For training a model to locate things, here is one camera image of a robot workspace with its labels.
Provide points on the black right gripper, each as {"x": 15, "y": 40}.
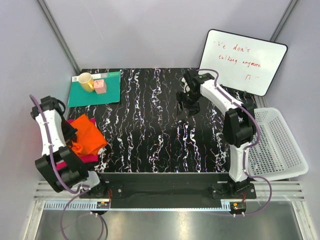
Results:
{"x": 194, "y": 109}

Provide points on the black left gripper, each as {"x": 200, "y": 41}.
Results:
{"x": 71, "y": 136}

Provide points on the orange t shirt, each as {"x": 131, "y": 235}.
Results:
{"x": 89, "y": 139}

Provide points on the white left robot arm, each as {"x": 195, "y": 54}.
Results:
{"x": 48, "y": 114}

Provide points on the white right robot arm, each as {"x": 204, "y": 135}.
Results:
{"x": 239, "y": 126}

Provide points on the folded magenta t shirt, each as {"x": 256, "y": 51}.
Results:
{"x": 86, "y": 158}

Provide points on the yellow mug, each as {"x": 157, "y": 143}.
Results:
{"x": 86, "y": 81}

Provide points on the pink cube box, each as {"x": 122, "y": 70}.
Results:
{"x": 100, "y": 86}

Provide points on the white whiteboard with red writing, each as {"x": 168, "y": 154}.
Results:
{"x": 244, "y": 63}

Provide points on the white perforated plastic basket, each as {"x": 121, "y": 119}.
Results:
{"x": 277, "y": 155}

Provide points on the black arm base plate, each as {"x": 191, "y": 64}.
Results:
{"x": 166, "y": 191}

